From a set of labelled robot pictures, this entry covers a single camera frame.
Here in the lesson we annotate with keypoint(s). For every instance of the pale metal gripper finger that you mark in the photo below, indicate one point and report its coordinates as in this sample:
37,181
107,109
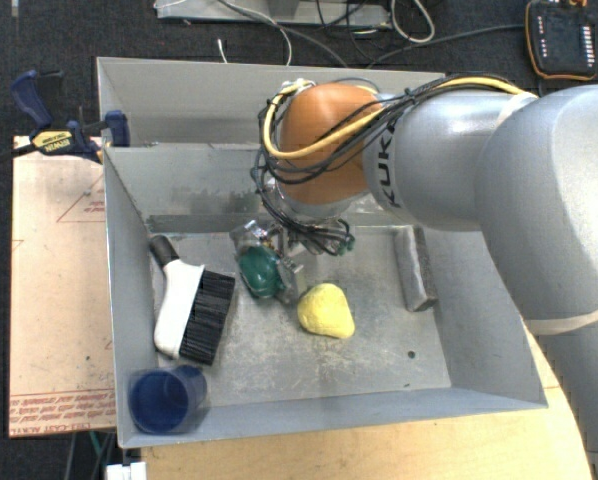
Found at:
293,278
246,235

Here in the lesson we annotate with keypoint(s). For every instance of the dark green toy vegetable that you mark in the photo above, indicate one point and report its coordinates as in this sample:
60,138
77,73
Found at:
260,272

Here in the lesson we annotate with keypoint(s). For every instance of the yellow toy lemon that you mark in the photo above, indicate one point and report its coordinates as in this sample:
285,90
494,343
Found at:
325,313

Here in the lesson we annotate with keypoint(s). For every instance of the grey metal bin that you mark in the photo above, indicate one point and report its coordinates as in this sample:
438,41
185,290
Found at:
289,368

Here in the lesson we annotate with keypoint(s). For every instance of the white brush with black bristles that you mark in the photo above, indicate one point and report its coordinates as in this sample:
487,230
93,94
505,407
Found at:
184,303

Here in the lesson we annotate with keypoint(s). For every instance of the grey flat block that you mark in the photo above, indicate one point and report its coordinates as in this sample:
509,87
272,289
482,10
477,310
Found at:
413,273

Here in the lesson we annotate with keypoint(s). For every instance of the blue plastic cup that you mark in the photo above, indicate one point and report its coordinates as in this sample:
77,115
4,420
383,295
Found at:
164,400

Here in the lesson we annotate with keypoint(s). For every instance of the brown cardboard board, red print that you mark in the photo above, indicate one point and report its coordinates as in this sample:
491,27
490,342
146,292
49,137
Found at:
59,278

